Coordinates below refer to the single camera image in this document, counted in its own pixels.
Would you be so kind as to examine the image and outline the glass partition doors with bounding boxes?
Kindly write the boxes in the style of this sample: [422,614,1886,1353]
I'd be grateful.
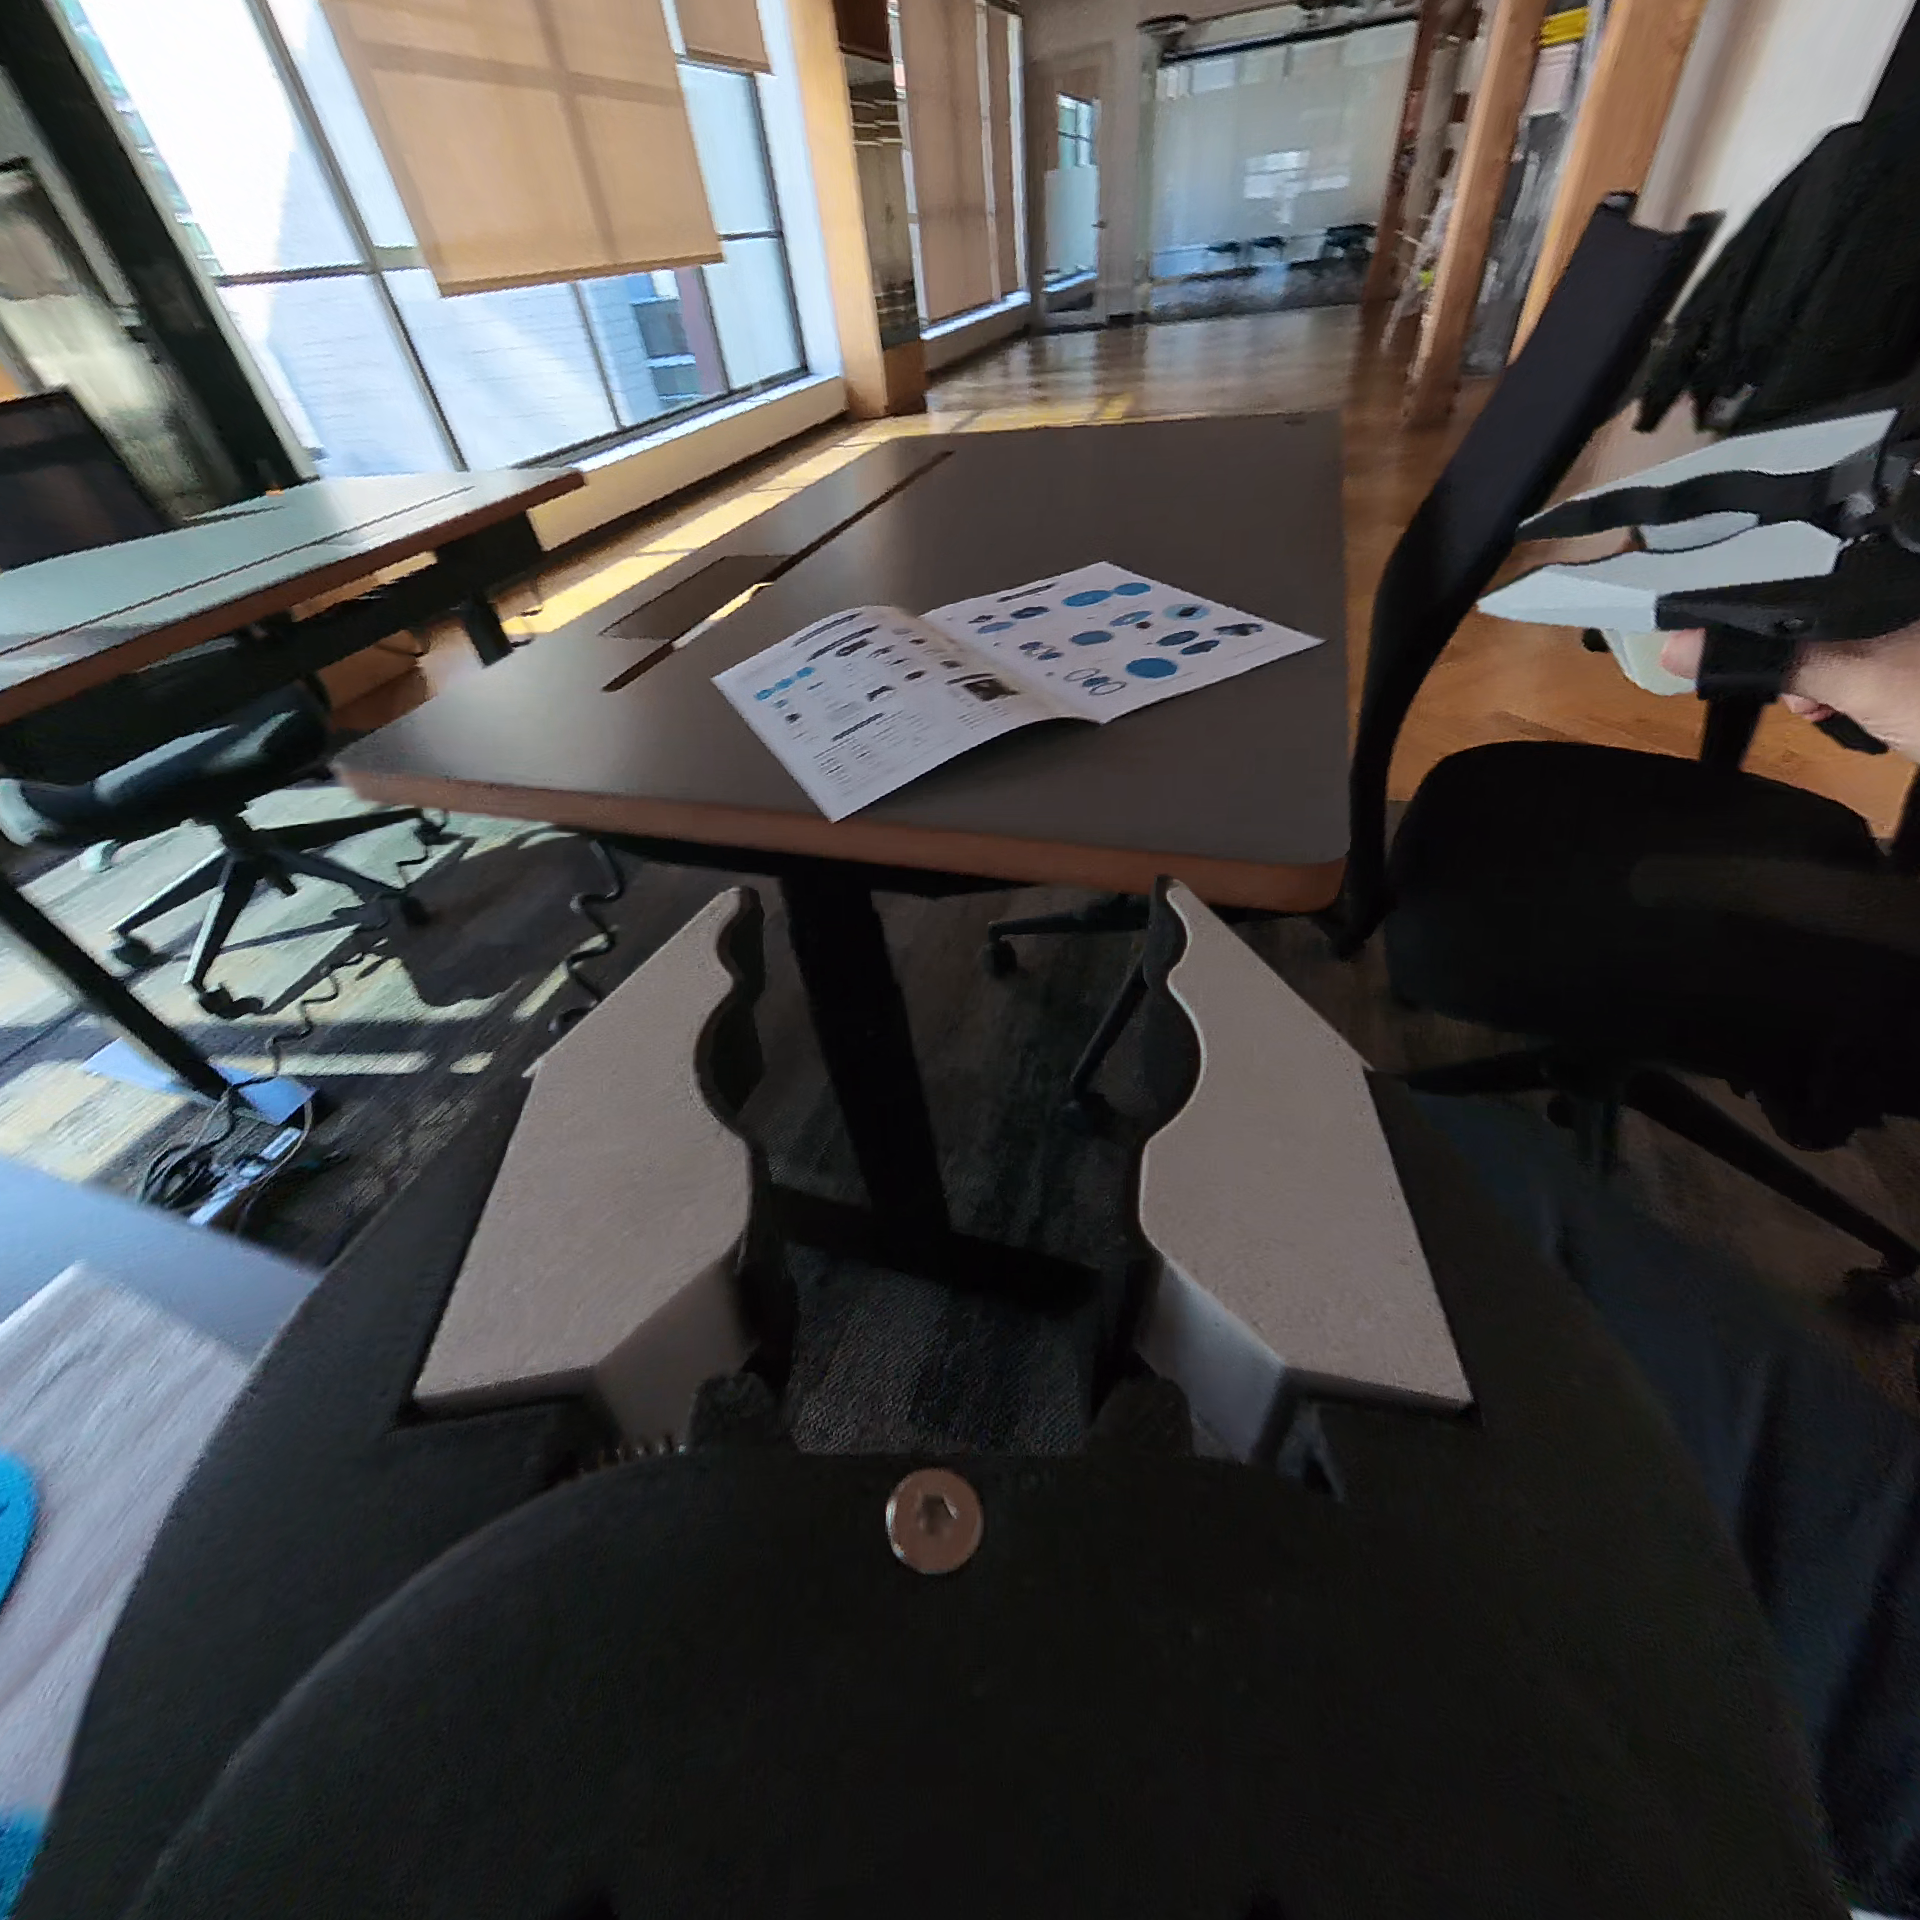
[1035,30,1420,324]

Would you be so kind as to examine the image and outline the floor power strip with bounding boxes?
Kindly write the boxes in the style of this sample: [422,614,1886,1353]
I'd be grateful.
[93,1070,323,1222]

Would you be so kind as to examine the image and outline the large window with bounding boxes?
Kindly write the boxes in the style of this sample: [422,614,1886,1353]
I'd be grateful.
[58,0,844,483]

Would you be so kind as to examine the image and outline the beige roller blind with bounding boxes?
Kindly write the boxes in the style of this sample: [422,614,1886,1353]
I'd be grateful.
[897,0,1025,324]
[323,0,727,298]

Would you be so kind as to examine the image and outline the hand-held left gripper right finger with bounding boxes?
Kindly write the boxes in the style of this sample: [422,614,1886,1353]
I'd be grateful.
[1135,879,1476,1462]

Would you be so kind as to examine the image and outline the printed booklet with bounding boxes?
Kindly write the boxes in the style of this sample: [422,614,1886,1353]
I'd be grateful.
[713,562,1327,824]

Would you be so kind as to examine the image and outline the black mesh chair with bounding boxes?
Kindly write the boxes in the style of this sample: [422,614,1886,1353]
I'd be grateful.
[1335,194,1920,1324]

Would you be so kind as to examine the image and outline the black coiled cable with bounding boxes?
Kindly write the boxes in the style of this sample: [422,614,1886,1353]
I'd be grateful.
[575,838,629,1028]

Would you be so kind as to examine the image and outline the wooden storage rack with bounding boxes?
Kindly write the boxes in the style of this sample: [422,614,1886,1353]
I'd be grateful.
[1363,0,1712,438]

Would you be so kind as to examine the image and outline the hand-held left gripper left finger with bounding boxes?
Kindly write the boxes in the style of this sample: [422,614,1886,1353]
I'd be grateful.
[412,884,796,1440]

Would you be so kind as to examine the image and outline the white foam sheet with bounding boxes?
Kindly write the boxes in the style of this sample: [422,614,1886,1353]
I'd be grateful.
[0,1267,260,1808]

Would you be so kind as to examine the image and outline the black office chair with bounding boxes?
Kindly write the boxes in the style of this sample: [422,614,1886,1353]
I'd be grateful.
[0,684,450,1022]

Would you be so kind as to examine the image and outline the black chair base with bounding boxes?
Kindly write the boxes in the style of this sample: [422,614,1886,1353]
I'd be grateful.
[983,893,1159,1129]

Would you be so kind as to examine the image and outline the person's dark trousers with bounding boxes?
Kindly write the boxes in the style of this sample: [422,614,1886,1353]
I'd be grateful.
[1425,1095,1920,1920]

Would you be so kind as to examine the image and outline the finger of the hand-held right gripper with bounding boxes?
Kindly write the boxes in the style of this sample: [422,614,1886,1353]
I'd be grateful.
[1515,408,1902,544]
[1476,519,1854,626]

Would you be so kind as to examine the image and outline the black jacket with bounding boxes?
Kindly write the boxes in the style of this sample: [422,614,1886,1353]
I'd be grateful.
[1628,82,1920,441]

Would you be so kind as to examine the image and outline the person's right hand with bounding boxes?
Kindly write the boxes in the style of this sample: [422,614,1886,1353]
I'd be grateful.
[1777,614,1920,742]

